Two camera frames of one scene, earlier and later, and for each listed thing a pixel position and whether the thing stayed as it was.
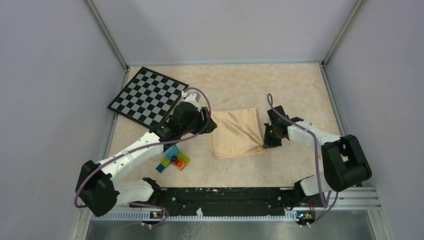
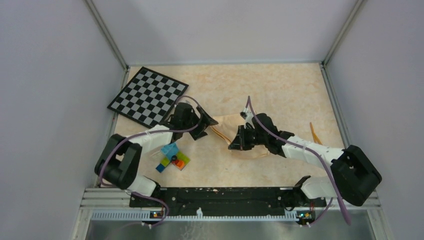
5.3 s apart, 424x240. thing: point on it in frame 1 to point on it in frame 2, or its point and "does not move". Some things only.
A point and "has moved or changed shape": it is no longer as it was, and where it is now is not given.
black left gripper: [199, 115] does not move
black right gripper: [269, 143] to [240, 143]
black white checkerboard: [149, 98] does not move
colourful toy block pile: [179, 159] does not move
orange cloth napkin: [238, 133] has moved or changed shape
